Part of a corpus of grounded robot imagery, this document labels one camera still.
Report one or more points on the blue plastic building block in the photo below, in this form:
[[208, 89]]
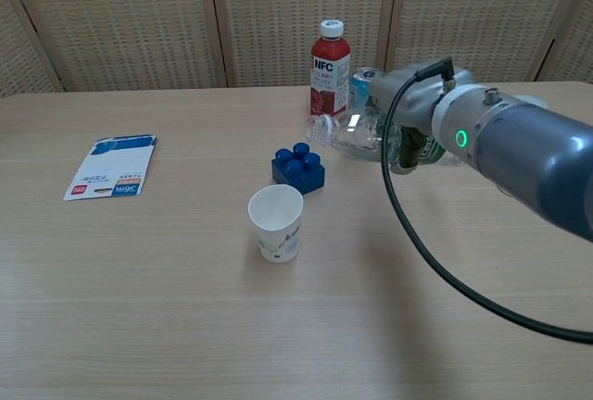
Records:
[[299, 173]]

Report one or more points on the blue white cardboard package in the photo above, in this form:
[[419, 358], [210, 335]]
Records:
[[116, 164]]

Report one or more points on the woven wooden folding screen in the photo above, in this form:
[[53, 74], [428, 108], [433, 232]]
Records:
[[139, 20]]

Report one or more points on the white paper cup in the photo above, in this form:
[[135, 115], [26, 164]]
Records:
[[278, 233]]

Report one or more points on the light blue drink can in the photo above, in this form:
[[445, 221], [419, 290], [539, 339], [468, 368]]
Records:
[[360, 83]]

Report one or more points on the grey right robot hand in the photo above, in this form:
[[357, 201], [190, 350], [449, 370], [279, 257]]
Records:
[[417, 99]]

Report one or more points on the transparent water bottle green label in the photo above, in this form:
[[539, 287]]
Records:
[[357, 133]]

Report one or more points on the red NFC juice bottle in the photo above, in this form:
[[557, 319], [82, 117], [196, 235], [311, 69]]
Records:
[[330, 71]]

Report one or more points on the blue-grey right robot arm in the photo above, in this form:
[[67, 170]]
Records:
[[533, 154]]

